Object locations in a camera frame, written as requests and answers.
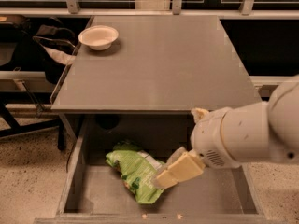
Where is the black office chair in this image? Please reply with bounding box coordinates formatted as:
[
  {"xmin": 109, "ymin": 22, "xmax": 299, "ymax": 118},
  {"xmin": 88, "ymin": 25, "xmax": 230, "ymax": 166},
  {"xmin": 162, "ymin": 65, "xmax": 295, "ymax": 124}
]
[{"xmin": 0, "ymin": 14, "xmax": 65, "ymax": 150}]

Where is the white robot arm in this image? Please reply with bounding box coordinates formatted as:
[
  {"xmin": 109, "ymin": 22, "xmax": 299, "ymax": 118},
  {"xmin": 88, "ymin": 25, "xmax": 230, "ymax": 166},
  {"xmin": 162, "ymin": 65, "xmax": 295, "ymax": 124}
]
[{"xmin": 152, "ymin": 76, "xmax": 299, "ymax": 189}]

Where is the green rice chip bag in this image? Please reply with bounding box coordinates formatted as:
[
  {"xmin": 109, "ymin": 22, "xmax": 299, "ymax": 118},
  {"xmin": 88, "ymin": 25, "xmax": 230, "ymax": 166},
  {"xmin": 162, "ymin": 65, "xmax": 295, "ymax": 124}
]
[{"xmin": 106, "ymin": 140, "xmax": 164, "ymax": 204}]

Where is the dark bag on left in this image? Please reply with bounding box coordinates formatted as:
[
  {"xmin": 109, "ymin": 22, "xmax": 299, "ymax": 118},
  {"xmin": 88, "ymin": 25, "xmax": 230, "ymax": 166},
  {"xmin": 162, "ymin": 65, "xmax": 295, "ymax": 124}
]
[{"xmin": 33, "ymin": 24, "xmax": 76, "ymax": 84}]

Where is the white paper bowl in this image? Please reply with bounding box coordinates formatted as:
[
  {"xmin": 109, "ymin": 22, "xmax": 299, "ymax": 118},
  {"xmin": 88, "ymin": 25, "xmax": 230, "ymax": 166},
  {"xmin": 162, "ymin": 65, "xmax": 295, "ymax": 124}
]
[{"xmin": 78, "ymin": 25, "xmax": 119, "ymax": 50}]

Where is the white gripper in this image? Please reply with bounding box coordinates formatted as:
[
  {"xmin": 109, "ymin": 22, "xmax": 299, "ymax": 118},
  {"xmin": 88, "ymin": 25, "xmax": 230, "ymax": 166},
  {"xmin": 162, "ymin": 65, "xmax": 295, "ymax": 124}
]
[{"xmin": 155, "ymin": 107, "xmax": 240, "ymax": 189}]

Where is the metal window railing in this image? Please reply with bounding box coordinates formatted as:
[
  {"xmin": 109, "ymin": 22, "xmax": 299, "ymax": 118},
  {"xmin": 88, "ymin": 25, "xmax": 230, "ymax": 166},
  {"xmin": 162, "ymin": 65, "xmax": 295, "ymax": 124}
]
[{"xmin": 0, "ymin": 0, "xmax": 299, "ymax": 20}]

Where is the grey cabinet counter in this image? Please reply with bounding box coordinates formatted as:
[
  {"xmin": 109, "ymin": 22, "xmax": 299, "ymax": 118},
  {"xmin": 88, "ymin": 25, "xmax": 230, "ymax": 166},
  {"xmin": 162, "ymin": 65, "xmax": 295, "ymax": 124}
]
[{"xmin": 52, "ymin": 15, "xmax": 261, "ymax": 114}]

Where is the open grey top drawer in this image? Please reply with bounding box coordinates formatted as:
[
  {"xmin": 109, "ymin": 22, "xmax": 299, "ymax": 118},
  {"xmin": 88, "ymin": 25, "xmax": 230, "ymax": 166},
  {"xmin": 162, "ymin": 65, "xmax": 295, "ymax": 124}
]
[{"xmin": 33, "ymin": 115, "xmax": 285, "ymax": 224}]

